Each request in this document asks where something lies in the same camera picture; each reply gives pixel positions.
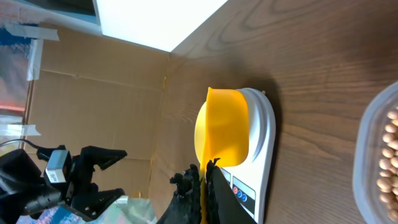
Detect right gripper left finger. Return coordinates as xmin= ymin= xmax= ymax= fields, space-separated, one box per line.
xmin=157 ymin=164 xmax=202 ymax=224

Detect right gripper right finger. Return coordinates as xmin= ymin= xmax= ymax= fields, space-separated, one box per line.
xmin=205 ymin=158 xmax=256 ymax=224

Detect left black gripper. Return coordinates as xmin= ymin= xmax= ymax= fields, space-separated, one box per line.
xmin=62 ymin=146 xmax=127 ymax=220

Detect yellow measuring scoop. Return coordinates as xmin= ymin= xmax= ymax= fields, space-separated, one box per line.
xmin=199 ymin=87 xmax=249 ymax=223

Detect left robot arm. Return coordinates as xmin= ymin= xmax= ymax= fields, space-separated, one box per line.
xmin=1 ymin=146 xmax=127 ymax=223

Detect white digital kitchen scale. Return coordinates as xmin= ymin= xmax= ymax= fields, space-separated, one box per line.
xmin=221 ymin=88 xmax=276 ymax=223

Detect yellow plastic bowl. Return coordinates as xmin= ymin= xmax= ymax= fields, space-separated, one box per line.
xmin=194 ymin=102 xmax=206 ymax=164

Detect clear plastic container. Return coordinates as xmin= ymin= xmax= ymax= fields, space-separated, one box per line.
xmin=353 ymin=82 xmax=397 ymax=224

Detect white tape strips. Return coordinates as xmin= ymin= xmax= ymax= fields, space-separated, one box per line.
xmin=1 ymin=23 xmax=60 ymax=81

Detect soybeans in container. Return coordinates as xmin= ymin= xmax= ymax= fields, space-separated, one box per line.
xmin=376 ymin=106 xmax=397 ymax=223

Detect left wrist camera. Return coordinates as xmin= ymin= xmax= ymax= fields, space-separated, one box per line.
xmin=44 ymin=149 xmax=72 ymax=185

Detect left black cable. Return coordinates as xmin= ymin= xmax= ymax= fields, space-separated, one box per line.
xmin=0 ymin=138 xmax=47 ymax=153

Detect cardboard wall panel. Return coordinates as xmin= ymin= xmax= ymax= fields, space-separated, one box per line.
xmin=28 ymin=27 xmax=169 ymax=198

